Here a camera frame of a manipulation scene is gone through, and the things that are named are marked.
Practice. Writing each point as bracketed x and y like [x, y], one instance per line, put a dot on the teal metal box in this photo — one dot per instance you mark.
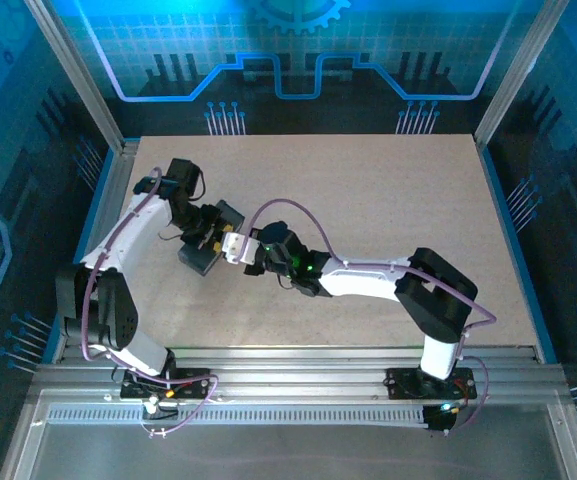
[233, 213]

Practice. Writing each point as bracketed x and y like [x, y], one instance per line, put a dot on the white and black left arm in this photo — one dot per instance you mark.
[128, 235]

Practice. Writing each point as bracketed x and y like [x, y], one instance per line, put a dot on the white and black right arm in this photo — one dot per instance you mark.
[368, 277]

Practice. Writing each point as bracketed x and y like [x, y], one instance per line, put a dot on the grey metal tray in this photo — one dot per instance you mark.
[293, 455]

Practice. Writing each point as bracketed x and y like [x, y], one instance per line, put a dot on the black controller with green light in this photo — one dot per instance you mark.
[440, 419]

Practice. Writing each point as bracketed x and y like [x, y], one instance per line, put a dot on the aluminium frame rail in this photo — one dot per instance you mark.
[293, 372]

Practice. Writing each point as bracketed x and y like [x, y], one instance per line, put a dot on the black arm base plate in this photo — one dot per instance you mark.
[193, 382]
[403, 382]

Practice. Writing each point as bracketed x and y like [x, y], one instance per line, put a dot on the aluminium frame post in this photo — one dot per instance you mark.
[75, 75]
[520, 75]

